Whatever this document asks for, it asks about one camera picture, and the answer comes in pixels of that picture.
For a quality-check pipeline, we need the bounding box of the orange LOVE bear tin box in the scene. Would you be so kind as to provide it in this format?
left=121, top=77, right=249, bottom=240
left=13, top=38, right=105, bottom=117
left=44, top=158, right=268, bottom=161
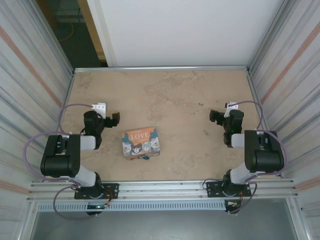
left=121, top=126, right=161, bottom=160

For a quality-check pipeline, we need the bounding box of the grey metal sheet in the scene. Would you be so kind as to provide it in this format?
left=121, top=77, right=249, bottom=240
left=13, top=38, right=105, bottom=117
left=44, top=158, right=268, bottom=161
left=29, top=209, right=300, bottom=240

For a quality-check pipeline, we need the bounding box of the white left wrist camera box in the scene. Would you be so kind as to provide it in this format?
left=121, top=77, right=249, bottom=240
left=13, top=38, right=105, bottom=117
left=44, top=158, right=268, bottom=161
left=90, top=101, right=107, bottom=118

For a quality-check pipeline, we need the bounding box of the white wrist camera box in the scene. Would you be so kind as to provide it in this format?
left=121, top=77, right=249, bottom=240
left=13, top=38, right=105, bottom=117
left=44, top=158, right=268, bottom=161
left=90, top=101, right=107, bottom=118
left=224, top=101, right=240, bottom=118

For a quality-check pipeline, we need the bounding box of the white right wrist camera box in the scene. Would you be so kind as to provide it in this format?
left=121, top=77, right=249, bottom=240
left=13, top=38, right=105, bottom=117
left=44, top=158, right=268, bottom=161
left=224, top=101, right=240, bottom=118

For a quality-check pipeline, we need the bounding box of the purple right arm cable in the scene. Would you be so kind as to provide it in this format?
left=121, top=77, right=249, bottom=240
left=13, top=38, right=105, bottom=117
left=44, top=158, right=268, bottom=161
left=226, top=100, right=291, bottom=215

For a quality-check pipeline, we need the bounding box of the aluminium table side rail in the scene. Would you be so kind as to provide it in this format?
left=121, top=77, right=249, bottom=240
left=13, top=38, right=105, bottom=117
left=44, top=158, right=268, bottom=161
left=44, top=71, right=76, bottom=182
left=246, top=71, right=286, bottom=179

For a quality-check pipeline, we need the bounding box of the aluminium table end rail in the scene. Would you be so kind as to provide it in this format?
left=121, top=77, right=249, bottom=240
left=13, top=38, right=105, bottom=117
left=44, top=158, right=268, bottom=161
left=73, top=65, right=251, bottom=74

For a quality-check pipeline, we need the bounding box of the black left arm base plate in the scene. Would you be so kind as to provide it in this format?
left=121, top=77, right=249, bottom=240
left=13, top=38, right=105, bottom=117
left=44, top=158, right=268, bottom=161
left=74, top=182, right=120, bottom=200

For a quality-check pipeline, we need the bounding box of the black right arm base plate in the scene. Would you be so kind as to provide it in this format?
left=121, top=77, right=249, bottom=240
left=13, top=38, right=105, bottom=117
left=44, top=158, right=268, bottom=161
left=205, top=181, right=252, bottom=198

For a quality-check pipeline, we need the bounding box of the red orange wire bundle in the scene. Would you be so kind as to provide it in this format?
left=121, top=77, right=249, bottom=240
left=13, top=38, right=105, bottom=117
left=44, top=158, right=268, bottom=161
left=224, top=191, right=247, bottom=208
left=102, top=188, right=118, bottom=209

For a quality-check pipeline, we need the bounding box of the wooden door frame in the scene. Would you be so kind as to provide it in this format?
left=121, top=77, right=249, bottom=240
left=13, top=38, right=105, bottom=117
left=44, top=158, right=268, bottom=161
left=76, top=0, right=109, bottom=66

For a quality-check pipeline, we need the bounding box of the grey slotted cable duct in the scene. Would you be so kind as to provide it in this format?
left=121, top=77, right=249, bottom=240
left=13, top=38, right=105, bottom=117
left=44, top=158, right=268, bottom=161
left=36, top=201, right=227, bottom=213

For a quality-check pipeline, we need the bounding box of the orange floor cable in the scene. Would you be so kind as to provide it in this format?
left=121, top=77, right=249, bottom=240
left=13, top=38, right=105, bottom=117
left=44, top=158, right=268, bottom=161
left=59, top=22, right=76, bottom=42

